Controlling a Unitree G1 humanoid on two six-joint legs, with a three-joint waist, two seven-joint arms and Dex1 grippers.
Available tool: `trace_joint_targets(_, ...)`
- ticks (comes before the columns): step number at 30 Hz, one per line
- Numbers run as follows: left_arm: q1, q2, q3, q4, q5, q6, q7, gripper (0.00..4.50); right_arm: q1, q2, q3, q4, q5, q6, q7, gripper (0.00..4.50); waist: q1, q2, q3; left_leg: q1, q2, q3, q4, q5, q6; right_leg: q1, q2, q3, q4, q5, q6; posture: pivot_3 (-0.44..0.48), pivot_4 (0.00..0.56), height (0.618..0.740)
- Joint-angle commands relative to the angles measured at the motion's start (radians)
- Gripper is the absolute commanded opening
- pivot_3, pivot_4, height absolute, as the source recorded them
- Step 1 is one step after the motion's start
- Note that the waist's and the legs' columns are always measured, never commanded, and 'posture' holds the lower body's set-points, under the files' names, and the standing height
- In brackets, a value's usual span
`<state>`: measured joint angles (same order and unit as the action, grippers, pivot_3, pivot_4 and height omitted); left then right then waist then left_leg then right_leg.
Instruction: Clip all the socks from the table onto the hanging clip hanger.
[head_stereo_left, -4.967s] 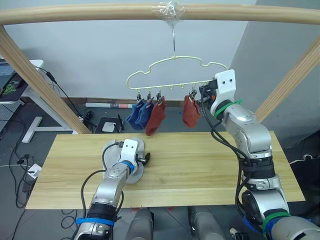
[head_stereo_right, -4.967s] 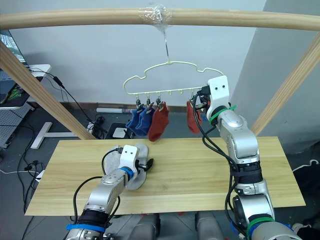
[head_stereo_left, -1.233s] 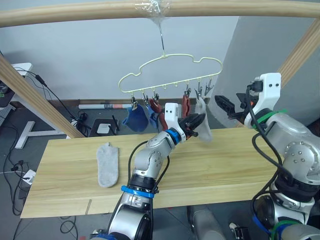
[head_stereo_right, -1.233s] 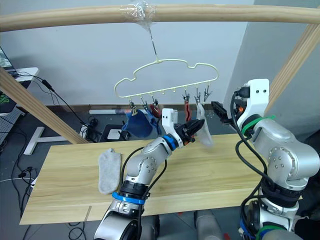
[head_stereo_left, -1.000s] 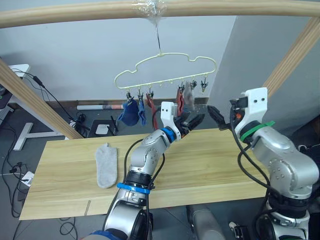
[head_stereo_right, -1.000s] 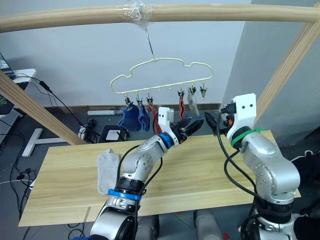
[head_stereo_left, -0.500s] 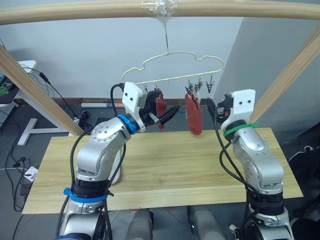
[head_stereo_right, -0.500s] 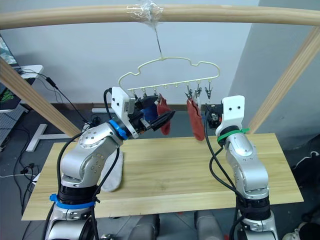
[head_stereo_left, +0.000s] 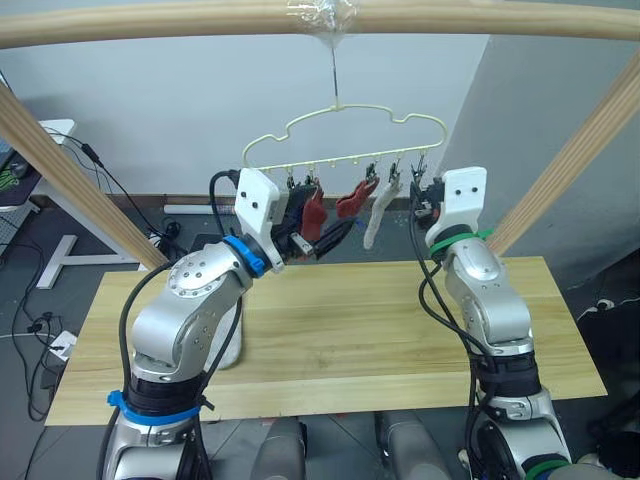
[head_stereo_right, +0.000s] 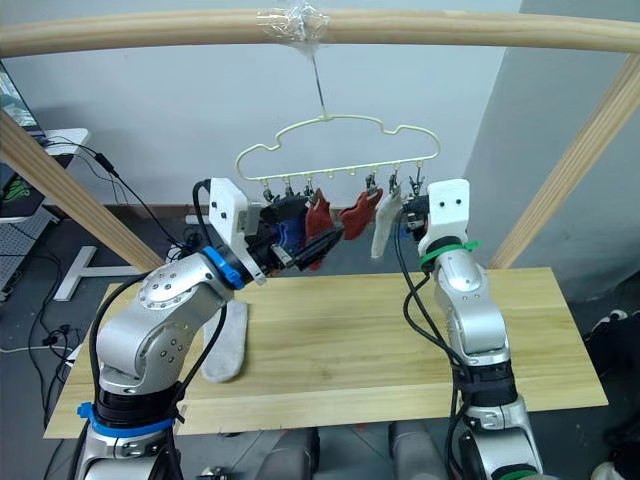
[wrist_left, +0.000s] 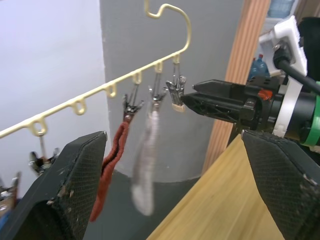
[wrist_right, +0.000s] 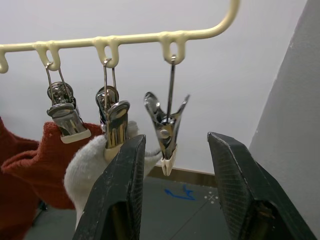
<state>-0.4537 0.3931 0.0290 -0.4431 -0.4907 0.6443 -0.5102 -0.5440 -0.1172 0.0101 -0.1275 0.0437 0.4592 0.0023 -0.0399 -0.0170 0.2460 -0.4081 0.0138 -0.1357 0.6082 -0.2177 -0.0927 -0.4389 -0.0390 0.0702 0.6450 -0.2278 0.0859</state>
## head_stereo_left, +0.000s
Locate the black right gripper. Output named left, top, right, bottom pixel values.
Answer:
left=409, top=175, right=447, bottom=224

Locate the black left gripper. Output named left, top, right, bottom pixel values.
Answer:
left=272, top=188, right=359, bottom=261

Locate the red sock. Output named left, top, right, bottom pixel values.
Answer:
left=301, top=187, right=329, bottom=242
left=335, top=179, right=375, bottom=220

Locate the white sock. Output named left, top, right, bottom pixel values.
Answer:
left=362, top=179, right=405, bottom=250

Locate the green zip tie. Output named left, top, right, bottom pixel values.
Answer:
left=427, top=227, right=496, bottom=257

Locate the white floor bar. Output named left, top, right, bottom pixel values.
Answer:
left=163, top=203, right=237, bottom=217

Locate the clear tape wrap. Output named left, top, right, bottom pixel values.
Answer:
left=286, top=0, right=362, bottom=47

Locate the grey rounded shape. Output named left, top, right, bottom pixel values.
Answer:
left=251, top=417, right=307, bottom=480
left=374, top=410, right=432, bottom=480

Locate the black bag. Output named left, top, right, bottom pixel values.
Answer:
left=576, top=299, right=640, bottom=454

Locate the white desk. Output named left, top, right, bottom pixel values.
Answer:
left=28, top=118, right=146, bottom=291

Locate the white power adapter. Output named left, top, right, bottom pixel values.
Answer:
left=48, top=329, right=79, bottom=359

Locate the dark mouse pad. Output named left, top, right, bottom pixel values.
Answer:
left=0, top=164, right=44, bottom=209

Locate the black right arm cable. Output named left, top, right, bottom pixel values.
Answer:
left=408, top=182, right=501, bottom=480

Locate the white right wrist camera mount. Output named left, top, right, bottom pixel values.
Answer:
left=428, top=166, right=488, bottom=241

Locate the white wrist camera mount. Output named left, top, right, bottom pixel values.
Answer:
left=234, top=168, right=286, bottom=274
left=428, top=166, right=488, bottom=241

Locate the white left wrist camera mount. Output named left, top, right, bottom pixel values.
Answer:
left=234, top=168, right=286, bottom=274

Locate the cream wire clip hanger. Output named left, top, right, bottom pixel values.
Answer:
left=242, top=39, right=449, bottom=176

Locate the slanted wooden frame beam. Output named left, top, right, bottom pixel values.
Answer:
left=484, top=47, right=640, bottom=257
left=0, top=82, right=169, bottom=271

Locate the black desk power cable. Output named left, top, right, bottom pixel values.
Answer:
left=42, top=124, right=182, bottom=251

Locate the horizontal wooden frame beam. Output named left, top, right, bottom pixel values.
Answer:
left=0, top=0, right=640, bottom=51

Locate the black floor cable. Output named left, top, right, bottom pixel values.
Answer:
left=8, top=239, right=69, bottom=422

